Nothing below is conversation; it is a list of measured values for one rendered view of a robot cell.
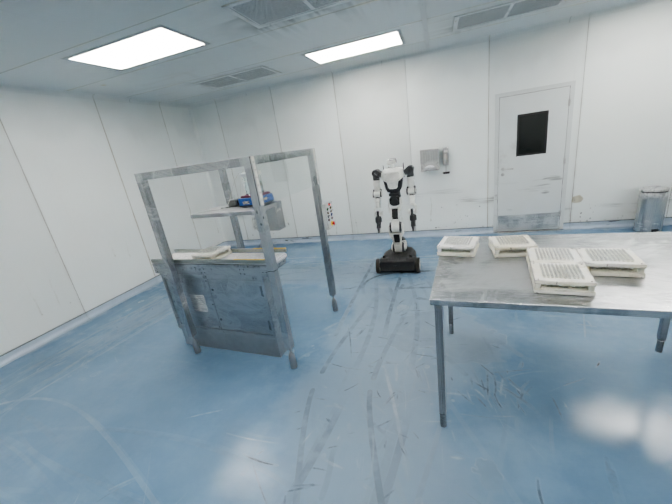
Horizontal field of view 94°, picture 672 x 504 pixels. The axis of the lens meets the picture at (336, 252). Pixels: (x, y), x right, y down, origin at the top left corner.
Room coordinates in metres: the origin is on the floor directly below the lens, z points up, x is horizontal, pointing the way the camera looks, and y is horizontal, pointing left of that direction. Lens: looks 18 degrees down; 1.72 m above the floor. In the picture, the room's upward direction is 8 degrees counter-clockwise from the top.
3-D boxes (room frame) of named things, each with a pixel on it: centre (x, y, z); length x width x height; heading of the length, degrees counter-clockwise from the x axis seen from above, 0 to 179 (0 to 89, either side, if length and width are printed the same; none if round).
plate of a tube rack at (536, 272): (1.44, -1.12, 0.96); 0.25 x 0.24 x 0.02; 152
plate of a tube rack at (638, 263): (1.55, -1.45, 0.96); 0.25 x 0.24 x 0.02; 152
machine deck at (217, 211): (2.57, 0.75, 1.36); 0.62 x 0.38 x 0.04; 66
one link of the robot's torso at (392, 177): (4.23, -0.90, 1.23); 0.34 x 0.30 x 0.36; 70
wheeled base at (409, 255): (4.21, -0.89, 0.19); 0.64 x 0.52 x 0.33; 160
